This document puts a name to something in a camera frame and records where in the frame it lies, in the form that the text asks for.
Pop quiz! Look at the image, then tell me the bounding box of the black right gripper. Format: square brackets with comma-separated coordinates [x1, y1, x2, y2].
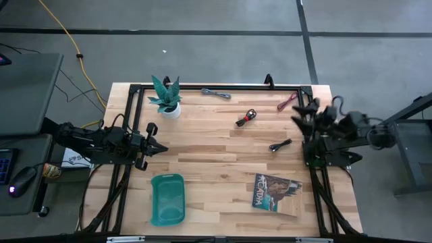
[290, 97, 340, 138]

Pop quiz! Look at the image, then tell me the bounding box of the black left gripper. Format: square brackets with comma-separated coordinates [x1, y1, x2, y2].
[130, 123, 169, 171]

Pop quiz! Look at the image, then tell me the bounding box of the red USB-C cable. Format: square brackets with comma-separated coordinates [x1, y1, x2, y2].
[277, 91, 299, 112]

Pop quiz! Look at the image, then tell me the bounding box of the plain black USB-C cable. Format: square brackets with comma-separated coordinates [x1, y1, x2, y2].
[269, 138, 293, 153]

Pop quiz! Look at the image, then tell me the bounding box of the teal plastic bin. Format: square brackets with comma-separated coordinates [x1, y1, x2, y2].
[150, 173, 186, 227]

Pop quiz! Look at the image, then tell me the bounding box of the black cable with red tie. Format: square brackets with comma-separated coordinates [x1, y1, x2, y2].
[235, 108, 257, 128]

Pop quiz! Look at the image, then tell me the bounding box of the grey USB-C cable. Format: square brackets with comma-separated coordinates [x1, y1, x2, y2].
[200, 88, 232, 100]

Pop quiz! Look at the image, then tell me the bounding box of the green plant in white pot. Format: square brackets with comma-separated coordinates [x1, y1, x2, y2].
[147, 74, 183, 120]

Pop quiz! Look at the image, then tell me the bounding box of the white printed paper sheet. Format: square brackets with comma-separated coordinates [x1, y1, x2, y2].
[60, 146, 94, 169]

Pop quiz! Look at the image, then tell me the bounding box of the Acadia picture booklet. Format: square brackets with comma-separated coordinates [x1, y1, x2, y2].
[251, 173, 304, 217]

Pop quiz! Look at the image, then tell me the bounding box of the brown printed can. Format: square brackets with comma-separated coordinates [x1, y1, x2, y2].
[42, 163, 63, 180]

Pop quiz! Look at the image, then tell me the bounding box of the black metal side stand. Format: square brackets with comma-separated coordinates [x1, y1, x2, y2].
[371, 92, 432, 197]

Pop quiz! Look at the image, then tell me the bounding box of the black computer mouse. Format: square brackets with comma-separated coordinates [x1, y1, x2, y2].
[8, 166, 38, 198]

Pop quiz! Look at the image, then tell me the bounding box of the dark grey raised desk panel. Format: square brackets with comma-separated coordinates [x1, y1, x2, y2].
[0, 52, 64, 136]

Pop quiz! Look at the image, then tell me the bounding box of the dark grey desk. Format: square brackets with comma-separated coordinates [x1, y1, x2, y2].
[0, 133, 54, 217]

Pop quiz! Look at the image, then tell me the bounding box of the black keyboard with blue keys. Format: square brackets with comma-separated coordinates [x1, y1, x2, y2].
[0, 148, 20, 186]

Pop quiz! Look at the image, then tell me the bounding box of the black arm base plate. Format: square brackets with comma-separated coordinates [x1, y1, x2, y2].
[302, 138, 364, 168]
[88, 150, 138, 166]

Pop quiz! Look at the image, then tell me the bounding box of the black aluminium table frame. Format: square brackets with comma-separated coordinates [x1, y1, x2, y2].
[79, 73, 364, 237]

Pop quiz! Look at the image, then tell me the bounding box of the silver metal bracket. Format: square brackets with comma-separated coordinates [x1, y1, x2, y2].
[295, 237, 334, 243]
[106, 236, 146, 243]

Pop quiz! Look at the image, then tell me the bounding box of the thin black floor cable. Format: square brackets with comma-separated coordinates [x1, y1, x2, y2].
[0, 42, 106, 115]

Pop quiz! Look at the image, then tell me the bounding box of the yellow extension cord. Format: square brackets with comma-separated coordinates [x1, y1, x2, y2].
[38, 0, 108, 129]

